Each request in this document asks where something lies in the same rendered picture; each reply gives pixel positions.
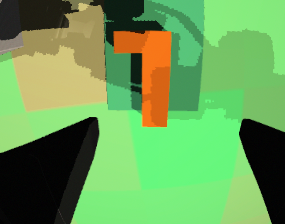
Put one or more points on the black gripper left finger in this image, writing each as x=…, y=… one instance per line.
x=40, y=182

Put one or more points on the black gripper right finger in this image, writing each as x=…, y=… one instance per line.
x=265, y=151

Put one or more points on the orange l-shaped part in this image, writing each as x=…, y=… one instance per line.
x=155, y=46

